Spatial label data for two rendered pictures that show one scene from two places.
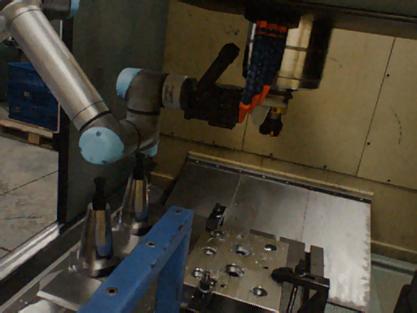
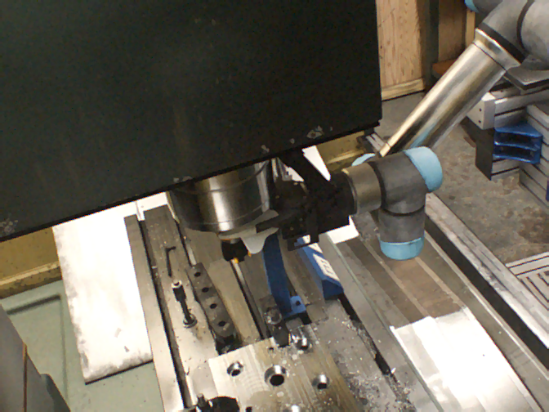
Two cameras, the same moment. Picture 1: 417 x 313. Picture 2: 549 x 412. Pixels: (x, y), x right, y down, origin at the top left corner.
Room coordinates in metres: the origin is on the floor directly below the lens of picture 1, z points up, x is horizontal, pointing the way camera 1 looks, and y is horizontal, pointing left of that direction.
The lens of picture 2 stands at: (1.50, -0.38, 1.95)
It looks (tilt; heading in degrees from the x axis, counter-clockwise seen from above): 37 degrees down; 155
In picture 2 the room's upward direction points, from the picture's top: 11 degrees counter-clockwise
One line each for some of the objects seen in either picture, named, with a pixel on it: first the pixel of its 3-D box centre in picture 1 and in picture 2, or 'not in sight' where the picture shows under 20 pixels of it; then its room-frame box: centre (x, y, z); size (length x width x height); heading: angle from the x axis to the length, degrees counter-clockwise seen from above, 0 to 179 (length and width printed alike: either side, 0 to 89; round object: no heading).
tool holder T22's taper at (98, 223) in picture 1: (97, 230); not in sight; (0.42, 0.12, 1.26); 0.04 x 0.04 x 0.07
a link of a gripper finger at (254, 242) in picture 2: not in sight; (252, 236); (0.83, -0.11, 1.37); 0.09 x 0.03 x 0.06; 90
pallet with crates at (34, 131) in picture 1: (59, 105); not in sight; (4.41, 1.77, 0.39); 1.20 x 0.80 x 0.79; 73
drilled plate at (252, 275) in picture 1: (236, 268); (286, 404); (0.83, -0.12, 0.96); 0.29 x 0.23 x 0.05; 167
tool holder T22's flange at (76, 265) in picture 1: (95, 262); not in sight; (0.42, 0.12, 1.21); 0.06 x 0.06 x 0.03
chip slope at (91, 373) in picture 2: not in sight; (216, 266); (0.16, 0.03, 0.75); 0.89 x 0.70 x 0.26; 77
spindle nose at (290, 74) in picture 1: (285, 51); (215, 165); (0.79, -0.13, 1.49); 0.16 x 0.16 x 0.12
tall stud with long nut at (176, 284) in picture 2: not in sight; (182, 302); (0.45, -0.16, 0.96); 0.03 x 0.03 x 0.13
